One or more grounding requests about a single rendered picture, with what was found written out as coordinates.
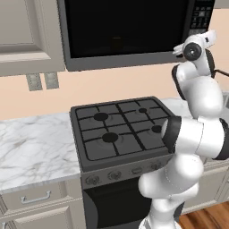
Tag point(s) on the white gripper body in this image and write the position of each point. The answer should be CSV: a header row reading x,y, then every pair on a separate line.
x,y
179,50

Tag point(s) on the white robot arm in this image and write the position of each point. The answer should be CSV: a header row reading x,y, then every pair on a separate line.
x,y
205,98

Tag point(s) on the dark grey microwave oven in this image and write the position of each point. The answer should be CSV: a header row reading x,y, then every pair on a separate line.
x,y
119,62

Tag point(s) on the black tap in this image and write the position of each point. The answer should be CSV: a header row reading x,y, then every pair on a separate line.
x,y
222,72

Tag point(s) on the grey sink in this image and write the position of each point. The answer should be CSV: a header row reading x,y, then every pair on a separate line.
x,y
226,100

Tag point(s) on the dark stove knob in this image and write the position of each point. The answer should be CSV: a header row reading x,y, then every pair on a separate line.
x,y
92,179
155,165
114,175
136,171

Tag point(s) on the dark grey gas stove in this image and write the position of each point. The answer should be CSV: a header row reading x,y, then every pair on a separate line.
x,y
98,140

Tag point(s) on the beige base cupboard run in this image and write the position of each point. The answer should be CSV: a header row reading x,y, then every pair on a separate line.
x,y
213,184

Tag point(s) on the black oven door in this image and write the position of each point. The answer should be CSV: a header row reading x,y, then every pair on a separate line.
x,y
116,205

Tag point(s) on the beige drawer front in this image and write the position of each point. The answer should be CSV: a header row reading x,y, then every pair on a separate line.
x,y
32,196

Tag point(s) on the beige base cupboard door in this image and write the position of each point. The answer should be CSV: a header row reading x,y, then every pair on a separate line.
x,y
44,219

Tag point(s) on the beige wall cupboard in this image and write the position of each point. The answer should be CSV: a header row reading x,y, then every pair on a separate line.
x,y
222,3

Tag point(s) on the grey wall socket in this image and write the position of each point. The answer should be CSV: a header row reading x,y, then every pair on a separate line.
x,y
51,80
35,82

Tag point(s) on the beige wall cupboard door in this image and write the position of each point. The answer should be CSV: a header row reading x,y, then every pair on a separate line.
x,y
21,29

